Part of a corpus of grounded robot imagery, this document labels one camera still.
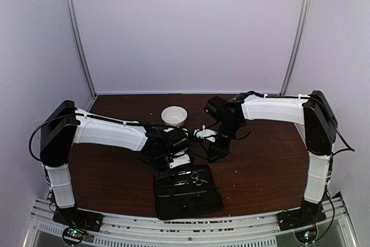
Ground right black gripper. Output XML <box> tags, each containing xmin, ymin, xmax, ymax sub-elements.
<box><xmin>208</xmin><ymin>119</ymin><xmax>243</xmax><ymax>163</ymax></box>

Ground silver thinning scissors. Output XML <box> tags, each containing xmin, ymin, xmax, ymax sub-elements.
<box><xmin>161</xmin><ymin>172</ymin><xmax>208</xmax><ymax>188</ymax></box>

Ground black zippered tool case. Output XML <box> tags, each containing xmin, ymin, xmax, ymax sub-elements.
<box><xmin>153</xmin><ymin>164</ymin><xmax>224</xmax><ymax>220</ymax></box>

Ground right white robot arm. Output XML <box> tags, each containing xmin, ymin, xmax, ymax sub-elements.
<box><xmin>194</xmin><ymin>90</ymin><xmax>342</xmax><ymax>225</ymax></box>

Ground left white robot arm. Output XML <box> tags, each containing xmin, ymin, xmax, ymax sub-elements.
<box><xmin>28</xmin><ymin>100</ymin><xmax>191</xmax><ymax>226</ymax></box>

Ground round white bowl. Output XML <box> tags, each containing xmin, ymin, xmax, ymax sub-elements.
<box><xmin>161</xmin><ymin>106</ymin><xmax>188</xmax><ymax>127</ymax></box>

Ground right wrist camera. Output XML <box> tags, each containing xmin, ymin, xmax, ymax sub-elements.
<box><xmin>193</xmin><ymin>125</ymin><xmax>216</xmax><ymax>142</ymax></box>

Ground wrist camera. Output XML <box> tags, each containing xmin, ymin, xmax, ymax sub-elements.
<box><xmin>193</xmin><ymin>125</ymin><xmax>216</xmax><ymax>142</ymax></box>
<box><xmin>169</xmin><ymin>153</ymin><xmax>191</xmax><ymax>169</ymax></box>

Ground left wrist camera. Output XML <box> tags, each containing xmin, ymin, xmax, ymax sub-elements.
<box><xmin>169</xmin><ymin>153</ymin><xmax>191</xmax><ymax>169</ymax></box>

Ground aluminium front rail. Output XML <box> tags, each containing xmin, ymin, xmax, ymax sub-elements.
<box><xmin>21</xmin><ymin>197</ymin><xmax>360</xmax><ymax>246</ymax></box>

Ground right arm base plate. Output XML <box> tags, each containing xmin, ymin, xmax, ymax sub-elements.
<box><xmin>276</xmin><ymin>208</ymin><xmax>327</xmax><ymax>231</ymax></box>

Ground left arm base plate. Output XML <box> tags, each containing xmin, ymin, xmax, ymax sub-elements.
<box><xmin>53</xmin><ymin>209</ymin><xmax>103</xmax><ymax>232</ymax></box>

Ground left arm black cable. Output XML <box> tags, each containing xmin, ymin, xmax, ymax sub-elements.
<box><xmin>28</xmin><ymin>116</ymin><xmax>76</xmax><ymax>163</ymax></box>

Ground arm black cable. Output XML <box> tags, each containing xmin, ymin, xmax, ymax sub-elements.
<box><xmin>317</xmin><ymin>98</ymin><xmax>357</xmax><ymax>230</ymax></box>
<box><xmin>28</xmin><ymin>116</ymin><xmax>76</xmax><ymax>163</ymax></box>

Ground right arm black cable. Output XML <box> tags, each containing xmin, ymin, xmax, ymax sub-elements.
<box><xmin>317</xmin><ymin>98</ymin><xmax>357</xmax><ymax>230</ymax></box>

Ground right aluminium corner post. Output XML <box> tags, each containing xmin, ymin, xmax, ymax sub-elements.
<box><xmin>280</xmin><ymin>0</ymin><xmax>312</xmax><ymax>95</ymax></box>

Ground aluminium corner post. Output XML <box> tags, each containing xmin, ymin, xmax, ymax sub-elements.
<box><xmin>66</xmin><ymin>0</ymin><xmax>97</xmax><ymax>98</ymax></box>
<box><xmin>280</xmin><ymin>0</ymin><xmax>312</xmax><ymax>95</ymax></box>

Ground left aluminium corner post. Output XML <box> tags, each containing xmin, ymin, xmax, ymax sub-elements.
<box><xmin>66</xmin><ymin>0</ymin><xmax>97</xmax><ymax>98</ymax></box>

